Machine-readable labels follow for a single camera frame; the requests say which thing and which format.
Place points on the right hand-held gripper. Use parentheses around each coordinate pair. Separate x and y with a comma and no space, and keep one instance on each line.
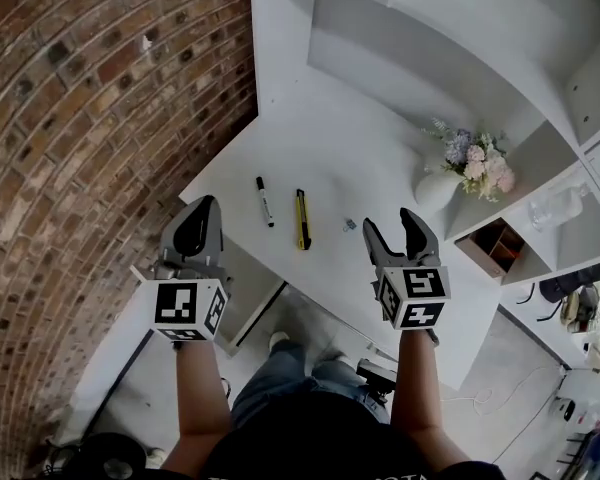
(420,298)

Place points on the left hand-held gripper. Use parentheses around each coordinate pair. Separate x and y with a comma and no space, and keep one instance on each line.
(180,303)

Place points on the small grey clip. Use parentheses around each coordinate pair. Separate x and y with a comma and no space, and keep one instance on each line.
(350,225)

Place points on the black and white marker pen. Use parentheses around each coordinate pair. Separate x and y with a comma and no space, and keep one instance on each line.
(265,203)

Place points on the white drawer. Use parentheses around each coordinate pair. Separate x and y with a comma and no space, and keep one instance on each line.
(250,293)

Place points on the yellow utility knife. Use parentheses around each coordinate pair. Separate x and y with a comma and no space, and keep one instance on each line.
(302,218)

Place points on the person's left forearm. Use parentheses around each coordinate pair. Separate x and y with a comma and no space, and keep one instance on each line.
(200,393)

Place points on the person's right forearm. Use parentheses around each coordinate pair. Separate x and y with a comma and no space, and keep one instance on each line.
(420,393)

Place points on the white table surface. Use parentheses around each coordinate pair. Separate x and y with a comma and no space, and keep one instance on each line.
(340,168)

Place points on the white ceramic vase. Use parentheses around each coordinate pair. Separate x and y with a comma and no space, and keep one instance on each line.
(435,190)

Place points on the brown wooden organiser box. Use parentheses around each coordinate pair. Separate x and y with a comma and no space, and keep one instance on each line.
(495,248)

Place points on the person's white shoe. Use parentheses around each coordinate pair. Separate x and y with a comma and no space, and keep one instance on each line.
(279,340)

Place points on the black waist device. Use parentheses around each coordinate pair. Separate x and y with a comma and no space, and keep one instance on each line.
(377,378)

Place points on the clear glass jar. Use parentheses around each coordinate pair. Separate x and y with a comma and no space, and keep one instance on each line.
(555,208)

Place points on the person's blue jeans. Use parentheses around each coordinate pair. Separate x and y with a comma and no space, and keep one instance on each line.
(280,383)

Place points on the black hanging item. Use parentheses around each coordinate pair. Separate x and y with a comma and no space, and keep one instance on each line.
(575,283)

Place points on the white shelf unit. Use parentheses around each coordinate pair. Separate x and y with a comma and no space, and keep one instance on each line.
(430,43)

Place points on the person's black t-shirt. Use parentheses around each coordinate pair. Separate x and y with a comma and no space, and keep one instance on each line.
(305,443)

